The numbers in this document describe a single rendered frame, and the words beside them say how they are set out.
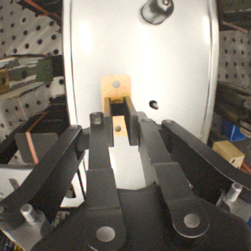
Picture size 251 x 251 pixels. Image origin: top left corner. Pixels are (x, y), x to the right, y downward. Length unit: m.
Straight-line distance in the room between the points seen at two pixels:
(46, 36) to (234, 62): 0.70
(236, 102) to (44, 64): 0.28
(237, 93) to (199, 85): 0.06
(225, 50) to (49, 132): 0.64
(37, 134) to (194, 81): 0.26
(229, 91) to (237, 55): 0.45
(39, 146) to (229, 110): 0.32
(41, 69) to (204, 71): 0.22
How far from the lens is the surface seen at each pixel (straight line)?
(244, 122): 0.25
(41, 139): 0.28
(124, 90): 0.20
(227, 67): 0.68
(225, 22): 0.35
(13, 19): 0.63
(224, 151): 0.27
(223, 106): 0.29
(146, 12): 0.20
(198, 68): 0.24
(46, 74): 0.22
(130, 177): 0.28
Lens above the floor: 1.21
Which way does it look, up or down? 66 degrees down
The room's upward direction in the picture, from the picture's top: 165 degrees clockwise
